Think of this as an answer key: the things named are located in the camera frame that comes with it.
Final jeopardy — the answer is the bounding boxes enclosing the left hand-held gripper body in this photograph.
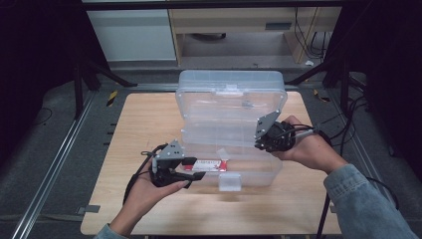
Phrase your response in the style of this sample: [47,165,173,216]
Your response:
[150,139,187,188]

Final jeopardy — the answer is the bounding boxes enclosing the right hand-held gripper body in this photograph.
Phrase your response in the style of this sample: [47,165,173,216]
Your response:
[254,110,299,153]

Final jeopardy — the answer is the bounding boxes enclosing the white cabinet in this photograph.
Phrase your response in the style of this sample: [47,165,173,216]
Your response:
[87,8,177,63]

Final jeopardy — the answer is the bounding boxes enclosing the black metal stand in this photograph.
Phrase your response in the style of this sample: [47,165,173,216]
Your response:
[284,54,353,118]
[70,49,139,121]

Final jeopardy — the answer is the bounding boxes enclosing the person's left hand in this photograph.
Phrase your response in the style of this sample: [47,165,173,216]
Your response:
[108,165,190,238]

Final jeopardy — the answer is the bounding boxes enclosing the aluminium cross rail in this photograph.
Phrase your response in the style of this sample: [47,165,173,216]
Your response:
[128,82,301,93]

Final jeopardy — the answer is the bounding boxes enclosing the thin black floor cable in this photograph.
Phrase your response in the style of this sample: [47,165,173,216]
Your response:
[25,107,54,129]

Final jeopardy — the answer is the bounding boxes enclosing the black cables under desk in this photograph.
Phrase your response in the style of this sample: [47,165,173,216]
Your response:
[293,7,333,62]

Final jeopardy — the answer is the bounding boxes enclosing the right hand-held gripper cable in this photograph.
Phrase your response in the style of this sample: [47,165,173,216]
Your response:
[284,122,334,239]

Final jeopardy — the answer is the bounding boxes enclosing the hand-held gripper cable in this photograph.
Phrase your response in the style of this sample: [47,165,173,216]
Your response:
[284,122,334,239]
[121,142,169,205]

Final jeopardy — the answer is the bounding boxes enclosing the clear plastic storage box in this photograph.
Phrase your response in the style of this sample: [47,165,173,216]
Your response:
[174,69,289,193]

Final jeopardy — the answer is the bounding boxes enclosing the red and white carton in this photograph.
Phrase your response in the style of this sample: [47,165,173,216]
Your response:
[182,158,230,173]

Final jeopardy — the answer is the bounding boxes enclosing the left hand-held gripper cable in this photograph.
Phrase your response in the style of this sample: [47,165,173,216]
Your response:
[121,142,169,205]

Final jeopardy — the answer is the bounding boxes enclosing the person's right hand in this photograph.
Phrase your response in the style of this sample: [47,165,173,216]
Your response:
[271,115,349,175]

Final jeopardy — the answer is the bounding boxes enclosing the grey tape patch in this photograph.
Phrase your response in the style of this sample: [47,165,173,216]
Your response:
[76,204,102,216]

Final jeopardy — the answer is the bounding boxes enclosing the looped black floor cable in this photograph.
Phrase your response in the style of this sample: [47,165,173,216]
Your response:
[338,95,401,211]

